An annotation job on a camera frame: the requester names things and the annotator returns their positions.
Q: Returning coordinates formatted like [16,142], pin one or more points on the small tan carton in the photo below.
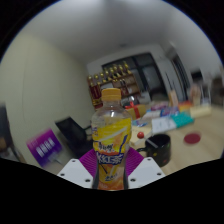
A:
[173,98]

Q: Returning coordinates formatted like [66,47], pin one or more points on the white book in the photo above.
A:
[164,125]

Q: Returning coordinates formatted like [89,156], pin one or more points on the dark glass door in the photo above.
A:
[150,75]

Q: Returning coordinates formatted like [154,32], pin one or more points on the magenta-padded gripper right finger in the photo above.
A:
[146,171]

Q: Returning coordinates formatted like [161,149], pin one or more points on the black mug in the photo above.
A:
[159,148]

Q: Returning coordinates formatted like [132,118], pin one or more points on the small red ball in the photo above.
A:
[140,135]

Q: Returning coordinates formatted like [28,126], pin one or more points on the teal book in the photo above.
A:
[182,119]

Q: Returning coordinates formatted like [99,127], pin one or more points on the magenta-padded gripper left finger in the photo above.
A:
[76,173]

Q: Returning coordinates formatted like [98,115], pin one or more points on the wooden shelf unit with trophies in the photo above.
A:
[103,86]

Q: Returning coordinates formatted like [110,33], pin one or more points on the purple sign board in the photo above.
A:
[45,146]

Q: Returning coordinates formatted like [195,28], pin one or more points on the yellow envelope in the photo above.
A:
[200,111]

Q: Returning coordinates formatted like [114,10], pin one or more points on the yellow-labelled drink bottle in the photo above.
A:
[111,140]

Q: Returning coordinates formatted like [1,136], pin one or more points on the black office chair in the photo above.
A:
[75,135]

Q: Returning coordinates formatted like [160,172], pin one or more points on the yellow gift box red ribbon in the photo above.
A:
[140,111]

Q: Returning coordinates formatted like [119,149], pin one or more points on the potted pink flowers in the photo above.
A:
[195,95]

